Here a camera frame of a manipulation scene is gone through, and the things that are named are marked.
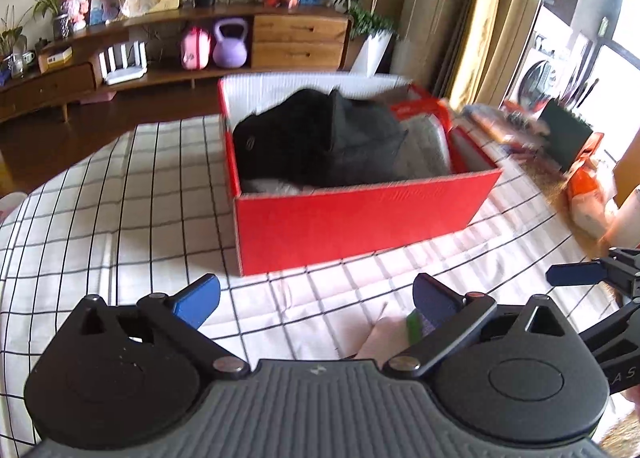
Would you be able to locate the dark green bag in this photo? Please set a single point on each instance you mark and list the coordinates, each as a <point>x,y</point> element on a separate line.
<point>567,138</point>

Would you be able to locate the pink backpack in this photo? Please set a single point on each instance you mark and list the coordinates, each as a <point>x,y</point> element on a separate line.
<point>195,50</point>

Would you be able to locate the checked white tablecloth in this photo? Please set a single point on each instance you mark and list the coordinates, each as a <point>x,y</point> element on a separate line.
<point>125,218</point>

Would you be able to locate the potted tree white planter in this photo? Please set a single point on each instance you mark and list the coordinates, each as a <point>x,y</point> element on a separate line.
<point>370,45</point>

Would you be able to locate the grass plant patterned pot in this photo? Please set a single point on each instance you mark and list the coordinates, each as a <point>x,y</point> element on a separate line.
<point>61,25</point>

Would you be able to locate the picture books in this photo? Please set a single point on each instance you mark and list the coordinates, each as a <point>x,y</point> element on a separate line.
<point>102,5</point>

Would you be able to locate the red plastic bag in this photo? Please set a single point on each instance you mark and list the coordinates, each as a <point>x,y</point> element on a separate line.
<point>425,107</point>

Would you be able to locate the wooden TV cabinet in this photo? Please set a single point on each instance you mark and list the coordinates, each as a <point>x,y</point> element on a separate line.
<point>295,40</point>

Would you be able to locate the small flat box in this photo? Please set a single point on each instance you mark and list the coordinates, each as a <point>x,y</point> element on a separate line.
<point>55,58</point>

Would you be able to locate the white standing air conditioner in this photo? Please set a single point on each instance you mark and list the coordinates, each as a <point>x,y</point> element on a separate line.
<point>430,13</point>

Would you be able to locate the red cardboard box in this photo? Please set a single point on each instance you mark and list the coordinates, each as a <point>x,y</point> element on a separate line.
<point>350,223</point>

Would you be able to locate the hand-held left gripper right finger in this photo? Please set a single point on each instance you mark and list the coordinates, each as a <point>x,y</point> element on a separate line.
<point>435,300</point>

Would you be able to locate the small leafy potted plant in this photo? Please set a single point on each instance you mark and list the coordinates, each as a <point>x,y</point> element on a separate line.
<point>10,38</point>

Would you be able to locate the white router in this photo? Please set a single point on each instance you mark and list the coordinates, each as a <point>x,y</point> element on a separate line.
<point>122,70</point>

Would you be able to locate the clear plastic organizer box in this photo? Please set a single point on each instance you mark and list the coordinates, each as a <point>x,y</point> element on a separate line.
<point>500,125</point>

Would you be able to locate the pink cloth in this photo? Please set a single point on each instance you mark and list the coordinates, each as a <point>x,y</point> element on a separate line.
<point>385,340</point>

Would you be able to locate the purple kettlebell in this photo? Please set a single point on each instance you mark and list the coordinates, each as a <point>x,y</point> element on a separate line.
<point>230,49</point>

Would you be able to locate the grey cloth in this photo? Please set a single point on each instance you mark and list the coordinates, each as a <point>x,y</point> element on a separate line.
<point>425,148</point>

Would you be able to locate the black garment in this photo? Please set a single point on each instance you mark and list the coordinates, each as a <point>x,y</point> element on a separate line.
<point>310,138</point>

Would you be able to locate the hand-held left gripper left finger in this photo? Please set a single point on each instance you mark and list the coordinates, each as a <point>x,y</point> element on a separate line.
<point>197,300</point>

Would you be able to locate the green packet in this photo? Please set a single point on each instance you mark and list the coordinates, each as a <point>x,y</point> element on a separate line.
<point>414,328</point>

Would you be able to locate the glass jar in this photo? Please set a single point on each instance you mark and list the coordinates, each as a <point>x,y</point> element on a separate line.
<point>17,68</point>

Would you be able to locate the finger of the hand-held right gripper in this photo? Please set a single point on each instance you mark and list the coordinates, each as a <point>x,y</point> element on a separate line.
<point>575,274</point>

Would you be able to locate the orange plastic bag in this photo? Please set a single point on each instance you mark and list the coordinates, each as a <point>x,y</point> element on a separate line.
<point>590,198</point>

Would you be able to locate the yellow curtain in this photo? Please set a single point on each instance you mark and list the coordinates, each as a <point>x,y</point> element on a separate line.
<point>480,23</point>

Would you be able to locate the washing machine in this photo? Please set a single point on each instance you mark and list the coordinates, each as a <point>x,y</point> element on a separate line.
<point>542,80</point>

